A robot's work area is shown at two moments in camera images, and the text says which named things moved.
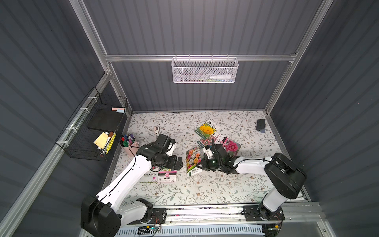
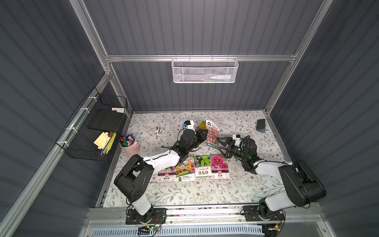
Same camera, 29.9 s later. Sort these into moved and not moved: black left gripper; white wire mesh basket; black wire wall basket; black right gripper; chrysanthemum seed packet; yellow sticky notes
Moved: black left gripper; black right gripper
Not moved: black wire wall basket; chrysanthemum seed packet; white wire mesh basket; yellow sticky notes
